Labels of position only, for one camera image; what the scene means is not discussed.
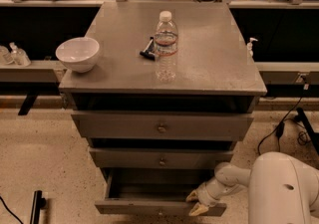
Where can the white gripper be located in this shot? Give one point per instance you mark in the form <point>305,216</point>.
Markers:
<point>208,195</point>

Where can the grey bottom drawer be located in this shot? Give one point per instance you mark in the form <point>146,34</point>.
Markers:
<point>138,191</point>

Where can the grey drawer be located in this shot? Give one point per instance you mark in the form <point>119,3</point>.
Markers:
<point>138,191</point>
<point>158,158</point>
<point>163,125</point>

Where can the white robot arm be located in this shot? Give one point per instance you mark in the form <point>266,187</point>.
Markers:
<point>281,189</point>

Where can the grey drawer cabinet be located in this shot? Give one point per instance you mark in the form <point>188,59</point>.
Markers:
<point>215,74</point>

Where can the grey middle drawer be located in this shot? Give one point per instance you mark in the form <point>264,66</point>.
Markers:
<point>158,158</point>

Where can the grey top drawer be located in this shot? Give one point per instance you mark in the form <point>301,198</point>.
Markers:
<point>163,125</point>

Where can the black stand leg right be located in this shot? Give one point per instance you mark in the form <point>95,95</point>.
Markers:
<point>314,136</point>

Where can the black stand base bottom left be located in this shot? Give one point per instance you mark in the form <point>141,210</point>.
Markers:
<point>39,203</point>

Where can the black razor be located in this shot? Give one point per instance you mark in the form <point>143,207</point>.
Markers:
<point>148,52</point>

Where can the white pump bottle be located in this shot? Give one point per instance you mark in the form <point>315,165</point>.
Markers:
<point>250,45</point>

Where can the clear plastic water bottle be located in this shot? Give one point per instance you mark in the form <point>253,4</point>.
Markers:
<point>166,47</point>

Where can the white bowl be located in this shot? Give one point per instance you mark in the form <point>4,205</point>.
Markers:
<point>79,54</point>

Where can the clear bottle on ledge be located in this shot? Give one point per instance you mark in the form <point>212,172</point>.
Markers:
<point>19,55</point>

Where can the clear container at left edge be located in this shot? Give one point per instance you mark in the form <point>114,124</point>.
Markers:
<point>6,55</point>

